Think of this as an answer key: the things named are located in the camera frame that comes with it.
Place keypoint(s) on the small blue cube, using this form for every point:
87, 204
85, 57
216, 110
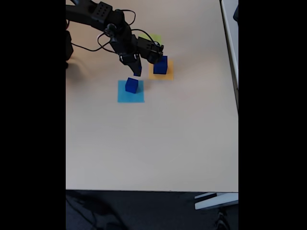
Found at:
138, 70

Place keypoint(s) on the large blue cube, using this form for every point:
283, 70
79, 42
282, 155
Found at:
131, 85

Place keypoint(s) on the green paper square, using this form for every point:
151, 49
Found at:
153, 37

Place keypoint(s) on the orange paper square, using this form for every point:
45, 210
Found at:
169, 74

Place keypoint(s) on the blue paper square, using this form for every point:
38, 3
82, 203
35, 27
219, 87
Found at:
124, 98

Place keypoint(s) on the largest blue cube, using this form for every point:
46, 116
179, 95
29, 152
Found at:
160, 68

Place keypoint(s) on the white adjacent table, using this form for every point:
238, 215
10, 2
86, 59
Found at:
231, 28

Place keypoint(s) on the dark object on adjacent table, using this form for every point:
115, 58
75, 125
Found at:
236, 14

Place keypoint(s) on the white table foot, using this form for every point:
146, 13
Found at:
216, 201

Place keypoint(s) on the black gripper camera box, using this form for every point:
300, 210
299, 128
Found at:
156, 54

